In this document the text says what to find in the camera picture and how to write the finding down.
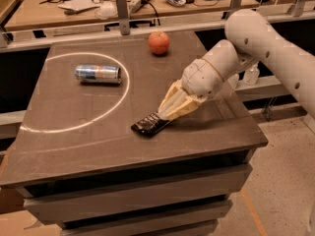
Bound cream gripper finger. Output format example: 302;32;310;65
160;93;207;120
157;80;191;115

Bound white rounded gripper body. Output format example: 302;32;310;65
181;58;226;98

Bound black rxbar chocolate bar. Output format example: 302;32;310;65
131;112;171;136

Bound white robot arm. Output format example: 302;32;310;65
157;9;315;120

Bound blue silver redbull can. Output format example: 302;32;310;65
75;64;121;85

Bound left clear sanitizer bottle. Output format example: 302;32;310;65
227;74;239;89

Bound clear sanitizer bottle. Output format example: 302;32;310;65
227;74;239;89
243;64;260;86

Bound right clear sanitizer bottle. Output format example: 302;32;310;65
243;64;260;86

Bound red apple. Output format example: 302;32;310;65
148;31;169;55

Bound grey drawer cabinet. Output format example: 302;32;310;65
15;149;255;236

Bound white papers on desk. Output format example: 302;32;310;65
58;0;100;11

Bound wooden background desk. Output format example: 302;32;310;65
4;0;258;32

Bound metal frame rail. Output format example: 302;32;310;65
0;1;315;54

